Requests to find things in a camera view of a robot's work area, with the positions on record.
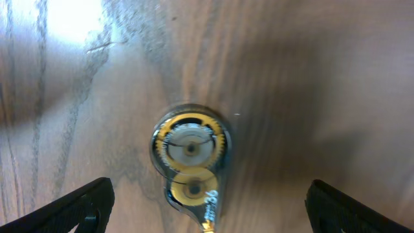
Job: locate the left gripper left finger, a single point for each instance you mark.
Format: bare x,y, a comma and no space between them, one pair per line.
86,209

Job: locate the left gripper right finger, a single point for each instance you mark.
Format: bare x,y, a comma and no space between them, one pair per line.
330,210

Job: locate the correction tape dispenser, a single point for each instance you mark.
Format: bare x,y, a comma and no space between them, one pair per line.
191,148

